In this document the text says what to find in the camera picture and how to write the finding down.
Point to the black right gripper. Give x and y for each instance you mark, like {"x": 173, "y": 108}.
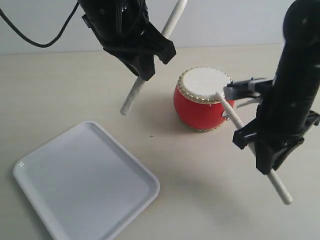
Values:
{"x": 277, "y": 130}

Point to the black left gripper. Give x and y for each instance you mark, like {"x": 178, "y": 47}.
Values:
{"x": 123, "y": 29}

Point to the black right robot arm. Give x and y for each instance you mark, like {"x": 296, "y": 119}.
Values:
{"x": 298, "y": 71}

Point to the red small drum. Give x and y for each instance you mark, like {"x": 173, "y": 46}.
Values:
{"x": 194, "y": 98}

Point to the white plastic tray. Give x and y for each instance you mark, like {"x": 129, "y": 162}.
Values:
{"x": 84, "y": 185}

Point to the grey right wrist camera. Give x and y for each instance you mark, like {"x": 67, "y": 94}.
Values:
{"x": 253, "y": 89}

